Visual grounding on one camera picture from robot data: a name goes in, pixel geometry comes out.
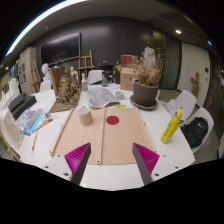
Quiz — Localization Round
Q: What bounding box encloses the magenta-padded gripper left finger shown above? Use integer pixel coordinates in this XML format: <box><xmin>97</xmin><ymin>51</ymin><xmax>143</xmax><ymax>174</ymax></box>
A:
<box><xmin>42</xmin><ymin>142</ymin><xmax>93</xmax><ymax>186</ymax></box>

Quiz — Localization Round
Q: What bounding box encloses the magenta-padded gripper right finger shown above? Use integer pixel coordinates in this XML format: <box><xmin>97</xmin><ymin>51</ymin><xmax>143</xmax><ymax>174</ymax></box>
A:
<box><xmin>131</xmin><ymin>142</ymin><xmax>183</xmax><ymax>187</ymax></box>

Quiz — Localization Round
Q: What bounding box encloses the yellow drink bottle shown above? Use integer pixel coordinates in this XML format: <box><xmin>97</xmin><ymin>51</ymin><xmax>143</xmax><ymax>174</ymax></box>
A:
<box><xmin>160</xmin><ymin>109</ymin><xmax>184</xmax><ymax>145</ymax></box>

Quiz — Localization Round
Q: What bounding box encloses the beige cup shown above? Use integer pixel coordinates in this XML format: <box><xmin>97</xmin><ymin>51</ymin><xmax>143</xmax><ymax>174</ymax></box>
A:
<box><xmin>77</xmin><ymin>105</ymin><xmax>94</xmax><ymax>127</ymax></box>

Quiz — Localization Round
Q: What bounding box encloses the wooden paint brush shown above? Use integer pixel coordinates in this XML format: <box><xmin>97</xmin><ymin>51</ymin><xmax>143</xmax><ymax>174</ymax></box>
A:
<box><xmin>25</xmin><ymin>116</ymin><xmax>58</xmax><ymax>136</ymax></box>
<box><xmin>30</xmin><ymin>130</ymin><xmax>39</xmax><ymax>156</ymax></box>

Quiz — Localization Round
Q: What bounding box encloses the grey plant saucer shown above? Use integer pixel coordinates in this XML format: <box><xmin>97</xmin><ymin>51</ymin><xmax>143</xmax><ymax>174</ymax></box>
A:
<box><xmin>129</xmin><ymin>94</ymin><xmax>159</xmax><ymax>111</ymax></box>

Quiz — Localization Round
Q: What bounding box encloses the flat round red coaster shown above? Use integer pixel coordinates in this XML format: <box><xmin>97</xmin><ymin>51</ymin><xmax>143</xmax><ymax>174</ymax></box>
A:
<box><xmin>105</xmin><ymin>115</ymin><xmax>121</xmax><ymax>126</ymax></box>

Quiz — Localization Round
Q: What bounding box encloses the black backpack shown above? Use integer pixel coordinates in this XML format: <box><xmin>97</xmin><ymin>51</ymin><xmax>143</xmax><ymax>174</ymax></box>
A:
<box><xmin>180</xmin><ymin>116</ymin><xmax>209</xmax><ymax>149</ymax></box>

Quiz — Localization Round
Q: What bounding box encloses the stack of papers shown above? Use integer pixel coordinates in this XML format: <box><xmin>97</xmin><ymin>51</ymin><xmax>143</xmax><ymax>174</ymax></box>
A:
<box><xmin>166</xmin><ymin>99</ymin><xmax>183</xmax><ymax>118</ymax></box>

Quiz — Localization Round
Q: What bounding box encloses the colourful painted pad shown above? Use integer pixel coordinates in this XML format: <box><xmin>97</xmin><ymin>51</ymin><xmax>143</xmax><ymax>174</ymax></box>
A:
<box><xmin>14</xmin><ymin>107</ymin><xmax>46</xmax><ymax>135</ymax></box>

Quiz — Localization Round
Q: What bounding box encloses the dried plant in grey pot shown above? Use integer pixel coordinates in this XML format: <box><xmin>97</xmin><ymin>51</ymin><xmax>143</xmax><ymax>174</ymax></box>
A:
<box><xmin>132</xmin><ymin>46</ymin><xmax>168</xmax><ymax>108</ymax></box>

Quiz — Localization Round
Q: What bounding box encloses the grey printed newspaper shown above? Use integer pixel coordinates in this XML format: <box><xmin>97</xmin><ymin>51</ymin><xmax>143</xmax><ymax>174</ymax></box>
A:
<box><xmin>85</xmin><ymin>85</ymin><xmax>120</xmax><ymax>109</ymax></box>

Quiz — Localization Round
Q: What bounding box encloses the white plastic chair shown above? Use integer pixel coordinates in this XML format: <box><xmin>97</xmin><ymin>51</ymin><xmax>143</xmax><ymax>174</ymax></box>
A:
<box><xmin>179</xmin><ymin>106</ymin><xmax>215</xmax><ymax>154</ymax></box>
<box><xmin>166</xmin><ymin>89</ymin><xmax>198</xmax><ymax>123</ymax></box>
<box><xmin>87</xmin><ymin>69</ymin><xmax>104</xmax><ymax>86</ymax></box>

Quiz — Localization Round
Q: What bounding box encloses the white green spray bottle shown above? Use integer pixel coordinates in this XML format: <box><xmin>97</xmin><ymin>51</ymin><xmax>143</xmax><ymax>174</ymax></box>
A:
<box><xmin>80</xmin><ymin>72</ymin><xmax>89</xmax><ymax>93</ymax></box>

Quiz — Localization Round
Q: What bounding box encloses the black flat box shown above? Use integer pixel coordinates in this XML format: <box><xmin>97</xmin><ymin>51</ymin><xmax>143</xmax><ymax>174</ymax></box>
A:
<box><xmin>8</xmin><ymin>92</ymin><xmax>38</xmax><ymax>120</ymax></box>

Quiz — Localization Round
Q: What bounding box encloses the brown cardboard box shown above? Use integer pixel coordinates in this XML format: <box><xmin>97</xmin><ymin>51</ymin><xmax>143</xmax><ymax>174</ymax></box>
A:
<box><xmin>119</xmin><ymin>66</ymin><xmax>140</xmax><ymax>92</ymax></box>

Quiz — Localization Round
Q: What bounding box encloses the small white figurine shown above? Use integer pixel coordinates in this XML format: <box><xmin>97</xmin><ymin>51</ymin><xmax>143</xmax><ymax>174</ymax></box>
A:
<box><xmin>69</xmin><ymin>65</ymin><xmax>79</xmax><ymax>83</ymax></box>

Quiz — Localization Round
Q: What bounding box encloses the wooden figure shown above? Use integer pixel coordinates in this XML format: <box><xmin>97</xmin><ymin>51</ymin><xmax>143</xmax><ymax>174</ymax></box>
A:
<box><xmin>189</xmin><ymin>71</ymin><xmax>200</xmax><ymax>99</ymax></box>

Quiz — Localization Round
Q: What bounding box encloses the wooden easel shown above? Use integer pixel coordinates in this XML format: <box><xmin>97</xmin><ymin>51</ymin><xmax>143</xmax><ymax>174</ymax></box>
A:
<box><xmin>29</xmin><ymin>61</ymin><xmax>43</xmax><ymax>94</ymax></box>
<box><xmin>77</xmin><ymin>49</ymin><xmax>96</xmax><ymax>81</ymax></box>

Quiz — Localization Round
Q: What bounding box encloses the white plaster bust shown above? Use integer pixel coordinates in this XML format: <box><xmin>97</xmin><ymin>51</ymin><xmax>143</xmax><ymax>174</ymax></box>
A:
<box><xmin>40</xmin><ymin>63</ymin><xmax>53</xmax><ymax>83</ymax></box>

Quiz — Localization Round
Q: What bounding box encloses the red box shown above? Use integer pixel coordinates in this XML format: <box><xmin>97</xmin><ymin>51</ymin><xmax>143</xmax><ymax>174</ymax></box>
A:
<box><xmin>120</xmin><ymin>54</ymin><xmax>138</xmax><ymax>68</ymax></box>

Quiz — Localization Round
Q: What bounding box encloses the tall white statue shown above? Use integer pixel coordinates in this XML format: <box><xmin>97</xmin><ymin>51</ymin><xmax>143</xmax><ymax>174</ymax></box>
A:
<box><xmin>143</xmin><ymin>46</ymin><xmax>157</xmax><ymax>66</ymax></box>

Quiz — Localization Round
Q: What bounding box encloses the white cabinet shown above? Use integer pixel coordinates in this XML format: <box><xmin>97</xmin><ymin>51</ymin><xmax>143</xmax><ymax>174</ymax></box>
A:
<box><xmin>18</xmin><ymin>46</ymin><xmax>38</xmax><ymax>94</ymax></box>

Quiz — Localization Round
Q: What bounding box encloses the long ceiling light strip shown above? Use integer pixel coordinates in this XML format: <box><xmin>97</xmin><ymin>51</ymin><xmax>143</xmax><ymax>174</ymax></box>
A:
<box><xmin>4</xmin><ymin>0</ymin><xmax>84</xmax><ymax>58</ymax></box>

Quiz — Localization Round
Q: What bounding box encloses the black wall screen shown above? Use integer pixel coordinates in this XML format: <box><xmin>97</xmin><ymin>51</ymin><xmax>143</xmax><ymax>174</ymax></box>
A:
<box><xmin>40</xmin><ymin>32</ymin><xmax>82</xmax><ymax>66</ymax></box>

